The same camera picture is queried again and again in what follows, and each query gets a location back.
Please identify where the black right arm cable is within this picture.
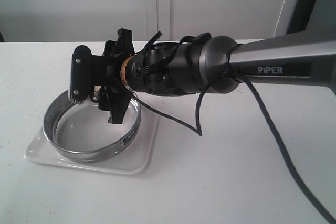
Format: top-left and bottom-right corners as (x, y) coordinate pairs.
(136, 31), (336, 222)

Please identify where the white rectangular tray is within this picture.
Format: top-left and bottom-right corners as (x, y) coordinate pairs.
(24, 107), (159, 175)

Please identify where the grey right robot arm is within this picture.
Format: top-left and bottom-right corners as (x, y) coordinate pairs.
(68, 29), (335, 124)

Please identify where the round steel sieve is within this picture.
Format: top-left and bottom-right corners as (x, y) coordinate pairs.
(43, 91), (141, 163)

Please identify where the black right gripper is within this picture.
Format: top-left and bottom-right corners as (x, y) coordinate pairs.
(68, 28), (134, 124)

